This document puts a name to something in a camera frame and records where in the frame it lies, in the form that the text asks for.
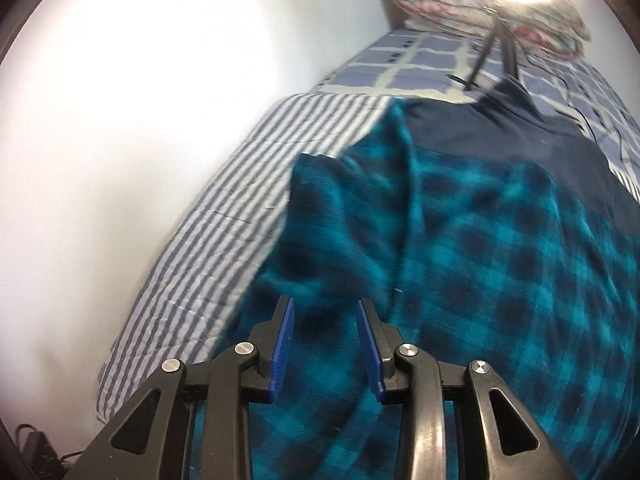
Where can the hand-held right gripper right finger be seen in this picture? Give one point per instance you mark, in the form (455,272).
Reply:
(370,350)

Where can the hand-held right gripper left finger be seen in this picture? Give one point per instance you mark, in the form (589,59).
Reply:
(282,345)

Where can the teal plaid fleece jacket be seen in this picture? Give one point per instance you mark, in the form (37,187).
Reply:
(475,260)

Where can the blue white striped quilt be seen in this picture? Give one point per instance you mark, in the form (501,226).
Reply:
(200,260)

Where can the black power adapter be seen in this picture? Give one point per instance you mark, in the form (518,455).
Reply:
(37,447)

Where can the blue checked bedsheet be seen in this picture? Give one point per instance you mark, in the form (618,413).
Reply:
(430,60)

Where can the folded floral quilt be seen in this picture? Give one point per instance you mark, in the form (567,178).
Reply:
(435,0)

